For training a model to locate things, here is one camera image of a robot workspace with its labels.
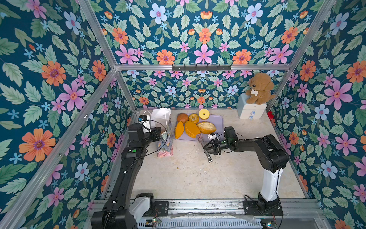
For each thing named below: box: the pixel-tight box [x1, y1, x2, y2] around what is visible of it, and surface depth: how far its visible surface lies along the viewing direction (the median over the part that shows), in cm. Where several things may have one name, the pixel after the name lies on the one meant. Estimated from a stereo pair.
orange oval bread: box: [184, 120, 201, 138], surface depth 103 cm
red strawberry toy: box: [267, 109, 275, 121], surface depth 118 cm
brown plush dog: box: [244, 72, 276, 105], surface depth 97 cm
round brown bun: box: [176, 113, 189, 123], surface depth 111 cm
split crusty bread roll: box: [197, 121, 217, 135], surface depth 104 cm
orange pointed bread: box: [174, 120, 185, 140], surface depth 105 cm
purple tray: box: [173, 113, 224, 142], surface depth 106 cm
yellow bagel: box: [188, 113, 200, 125], surface depth 113 cm
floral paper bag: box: [150, 107, 174, 158], surface depth 90 cm
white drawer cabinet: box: [236, 93, 268, 119], surface depth 109 cm
